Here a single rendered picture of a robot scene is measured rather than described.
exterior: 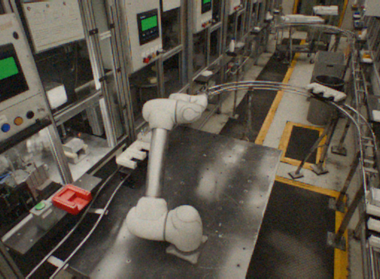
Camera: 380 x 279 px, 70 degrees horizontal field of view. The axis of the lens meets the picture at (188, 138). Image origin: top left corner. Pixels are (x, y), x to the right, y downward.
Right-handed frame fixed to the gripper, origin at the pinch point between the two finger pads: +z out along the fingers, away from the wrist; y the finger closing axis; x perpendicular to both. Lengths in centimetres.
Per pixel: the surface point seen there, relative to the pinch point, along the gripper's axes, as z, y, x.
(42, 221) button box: -146, -58, -14
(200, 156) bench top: -46, 6, -39
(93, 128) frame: -64, -72, -16
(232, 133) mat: 96, 37, -103
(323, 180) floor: 19, 137, -96
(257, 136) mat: 94, 70, -101
